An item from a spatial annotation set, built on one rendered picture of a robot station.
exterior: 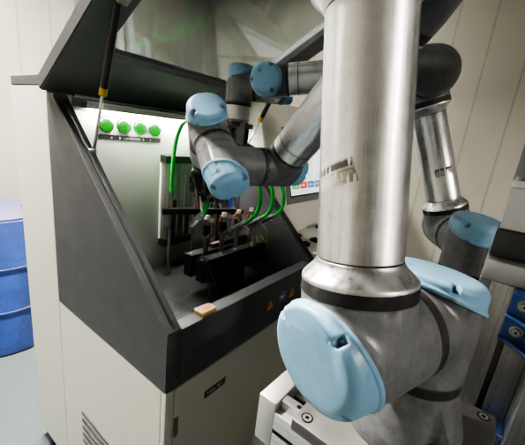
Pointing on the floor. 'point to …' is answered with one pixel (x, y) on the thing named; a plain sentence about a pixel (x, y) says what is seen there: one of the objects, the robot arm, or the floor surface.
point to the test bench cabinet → (108, 393)
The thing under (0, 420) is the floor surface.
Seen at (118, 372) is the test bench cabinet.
